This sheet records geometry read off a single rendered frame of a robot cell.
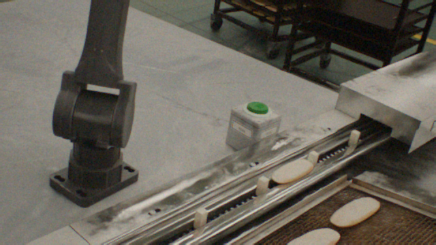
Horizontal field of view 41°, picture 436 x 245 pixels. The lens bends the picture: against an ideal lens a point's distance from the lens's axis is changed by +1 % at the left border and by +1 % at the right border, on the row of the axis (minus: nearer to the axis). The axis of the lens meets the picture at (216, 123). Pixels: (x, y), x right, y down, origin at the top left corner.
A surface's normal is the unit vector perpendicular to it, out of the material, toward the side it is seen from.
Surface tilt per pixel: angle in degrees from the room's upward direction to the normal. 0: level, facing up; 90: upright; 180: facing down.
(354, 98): 90
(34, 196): 0
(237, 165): 0
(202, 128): 0
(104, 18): 68
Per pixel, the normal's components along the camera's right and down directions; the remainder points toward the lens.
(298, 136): 0.15, -0.87
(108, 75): -0.04, 0.11
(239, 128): -0.68, 0.25
